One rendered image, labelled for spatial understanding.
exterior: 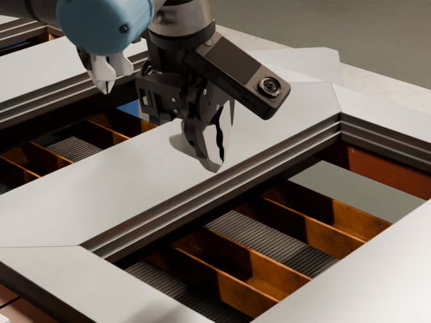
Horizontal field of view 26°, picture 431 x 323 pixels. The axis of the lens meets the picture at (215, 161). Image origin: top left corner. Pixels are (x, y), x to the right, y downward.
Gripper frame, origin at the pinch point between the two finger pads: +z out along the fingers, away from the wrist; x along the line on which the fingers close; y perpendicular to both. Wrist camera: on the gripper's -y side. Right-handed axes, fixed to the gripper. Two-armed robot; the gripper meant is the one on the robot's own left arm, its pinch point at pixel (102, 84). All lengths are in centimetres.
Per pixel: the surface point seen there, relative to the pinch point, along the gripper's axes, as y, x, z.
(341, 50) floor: -121, 241, 91
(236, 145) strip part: 22.7, 7.0, 5.7
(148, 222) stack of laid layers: 27.7, -16.4, 7.2
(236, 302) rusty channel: 34.6, -5.9, 22.7
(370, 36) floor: -122, 265, 91
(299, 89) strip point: 16.1, 30.9, 5.7
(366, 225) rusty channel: 37.6, 22.4, 21.0
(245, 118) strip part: 17.4, 15.3, 5.7
